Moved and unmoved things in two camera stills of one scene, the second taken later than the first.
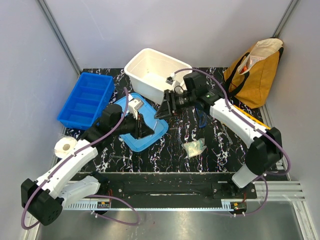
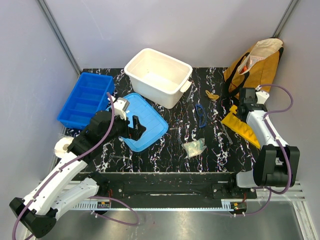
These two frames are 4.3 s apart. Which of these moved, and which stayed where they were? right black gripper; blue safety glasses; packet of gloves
Moved: right black gripper
Stayed: blue safety glasses; packet of gloves
